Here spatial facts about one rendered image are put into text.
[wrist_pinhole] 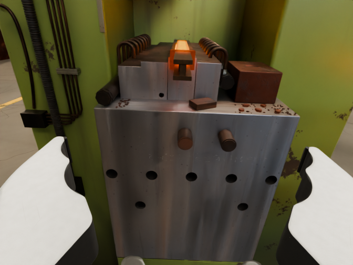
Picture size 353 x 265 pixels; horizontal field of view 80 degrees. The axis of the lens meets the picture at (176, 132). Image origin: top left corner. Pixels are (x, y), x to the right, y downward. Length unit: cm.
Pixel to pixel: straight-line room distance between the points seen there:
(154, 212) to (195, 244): 16
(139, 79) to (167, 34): 48
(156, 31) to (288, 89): 53
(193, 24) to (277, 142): 59
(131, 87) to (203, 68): 15
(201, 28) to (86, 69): 48
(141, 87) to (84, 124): 29
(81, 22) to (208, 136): 40
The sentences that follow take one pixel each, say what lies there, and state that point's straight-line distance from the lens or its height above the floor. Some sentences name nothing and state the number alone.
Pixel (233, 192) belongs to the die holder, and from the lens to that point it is 51.
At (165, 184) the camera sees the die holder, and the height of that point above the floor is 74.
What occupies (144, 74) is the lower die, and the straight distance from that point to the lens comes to 44.
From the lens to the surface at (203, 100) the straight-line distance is 42.
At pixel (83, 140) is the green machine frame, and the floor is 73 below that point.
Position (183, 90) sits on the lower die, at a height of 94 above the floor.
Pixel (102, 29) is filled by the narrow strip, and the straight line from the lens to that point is 59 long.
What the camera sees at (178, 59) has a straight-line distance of 32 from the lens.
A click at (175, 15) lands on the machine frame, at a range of 90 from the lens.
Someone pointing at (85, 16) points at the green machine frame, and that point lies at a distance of 60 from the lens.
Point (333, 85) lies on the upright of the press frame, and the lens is 71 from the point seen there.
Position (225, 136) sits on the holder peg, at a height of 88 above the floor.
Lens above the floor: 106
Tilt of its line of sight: 28 degrees down
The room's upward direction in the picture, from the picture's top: 2 degrees clockwise
